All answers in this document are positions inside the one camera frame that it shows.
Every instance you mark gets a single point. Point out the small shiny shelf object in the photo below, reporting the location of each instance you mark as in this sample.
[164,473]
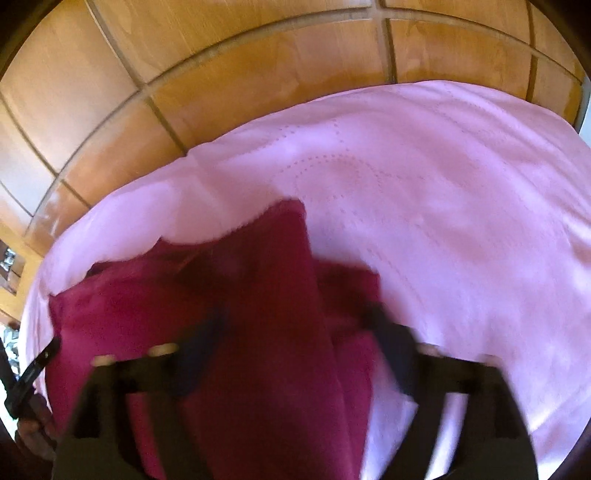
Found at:
[9,267]

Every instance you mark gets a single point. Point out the pink bed sheet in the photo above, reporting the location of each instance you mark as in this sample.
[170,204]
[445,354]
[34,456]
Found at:
[438,207]

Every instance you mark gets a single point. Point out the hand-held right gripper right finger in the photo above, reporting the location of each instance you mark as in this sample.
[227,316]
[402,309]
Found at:
[392,350]

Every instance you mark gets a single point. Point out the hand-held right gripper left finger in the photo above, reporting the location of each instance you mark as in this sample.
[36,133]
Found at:
[203,341]

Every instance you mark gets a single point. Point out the maroon shirt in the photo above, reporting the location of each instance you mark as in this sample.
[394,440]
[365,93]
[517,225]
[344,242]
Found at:
[272,332]

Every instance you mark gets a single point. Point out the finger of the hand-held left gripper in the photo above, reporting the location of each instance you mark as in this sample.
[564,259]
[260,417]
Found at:
[37,364]

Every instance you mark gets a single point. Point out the person's left hand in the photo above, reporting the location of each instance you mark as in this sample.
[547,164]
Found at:
[34,434]

